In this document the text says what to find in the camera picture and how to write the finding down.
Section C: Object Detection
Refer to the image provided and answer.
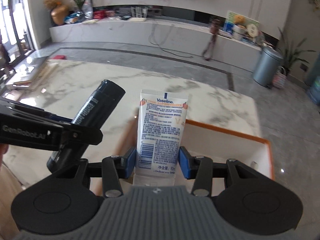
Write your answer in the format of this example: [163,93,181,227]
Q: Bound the stack of books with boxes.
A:
[4,60,59,92]

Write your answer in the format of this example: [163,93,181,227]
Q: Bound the white router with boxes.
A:
[129,6,148,22]

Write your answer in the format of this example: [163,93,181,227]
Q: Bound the grey metal trash can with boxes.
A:
[253,46,284,89]

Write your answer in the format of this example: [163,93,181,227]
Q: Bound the blue water jug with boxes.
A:
[306,62,320,105]

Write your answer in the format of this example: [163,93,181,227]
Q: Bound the dried flower bunch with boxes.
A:
[43,0,61,11]

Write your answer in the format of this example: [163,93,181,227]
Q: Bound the woven basket bag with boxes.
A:
[272,66,287,89]

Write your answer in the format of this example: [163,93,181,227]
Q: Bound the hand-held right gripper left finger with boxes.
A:
[45,147,137,198]

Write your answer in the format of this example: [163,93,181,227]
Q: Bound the marble media console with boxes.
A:
[49,17,263,68]

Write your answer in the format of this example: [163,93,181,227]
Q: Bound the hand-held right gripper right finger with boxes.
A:
[179,146,272,197]

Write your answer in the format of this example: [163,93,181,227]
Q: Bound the brown leather case with strap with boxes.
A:
[202,17,221,61]

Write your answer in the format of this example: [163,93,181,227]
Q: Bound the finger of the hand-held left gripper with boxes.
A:
[0,99,72,126]
[49,123,103,152]

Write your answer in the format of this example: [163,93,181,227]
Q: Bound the round paper fan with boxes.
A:
[247,23,259,38]

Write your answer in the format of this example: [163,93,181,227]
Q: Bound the black cable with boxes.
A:
[148,24,201,58]

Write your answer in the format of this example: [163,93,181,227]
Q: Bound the blue snack packets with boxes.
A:
[63,12,83,24]

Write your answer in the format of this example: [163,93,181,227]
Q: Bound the orange cardboard box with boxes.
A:
[89,106,273,198]

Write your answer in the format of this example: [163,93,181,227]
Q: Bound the white lotion tube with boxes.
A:
[132,89,190,186]

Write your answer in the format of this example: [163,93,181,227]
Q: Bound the glass door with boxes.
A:
[0,0,36,63]

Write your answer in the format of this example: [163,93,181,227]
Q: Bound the tall leafy floor plant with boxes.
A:
[277,27,317,77]

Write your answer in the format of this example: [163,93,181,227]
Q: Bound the person's left hand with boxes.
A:
[0,144,9,167]

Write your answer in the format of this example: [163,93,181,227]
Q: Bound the golden vase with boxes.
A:
[50,4,69,26]

